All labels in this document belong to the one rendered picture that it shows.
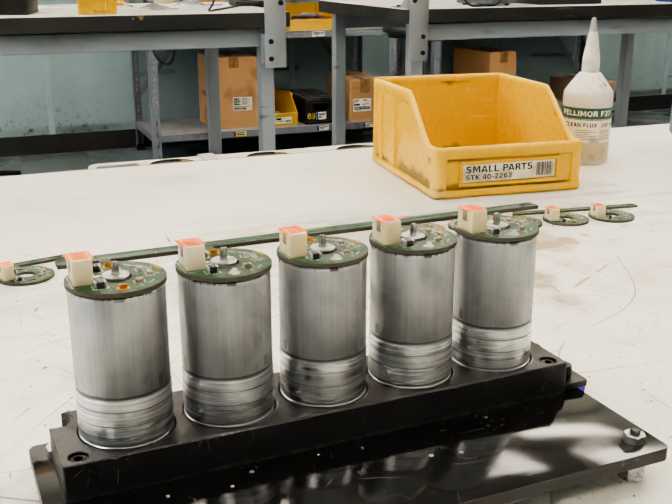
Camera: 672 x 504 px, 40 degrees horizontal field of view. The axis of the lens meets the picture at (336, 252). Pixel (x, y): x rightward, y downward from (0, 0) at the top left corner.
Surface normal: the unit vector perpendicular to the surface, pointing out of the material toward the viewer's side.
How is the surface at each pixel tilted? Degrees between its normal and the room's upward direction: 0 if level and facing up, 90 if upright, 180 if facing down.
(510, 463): 0
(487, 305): 90
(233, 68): 91
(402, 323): 90
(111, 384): 90
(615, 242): 0
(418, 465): 0
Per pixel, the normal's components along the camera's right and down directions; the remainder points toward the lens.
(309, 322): -0.32, 0.29
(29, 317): 0.00, -0.95
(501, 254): -0.06, 0.30
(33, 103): 0.37, 0.28
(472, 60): -0.89, 0.17
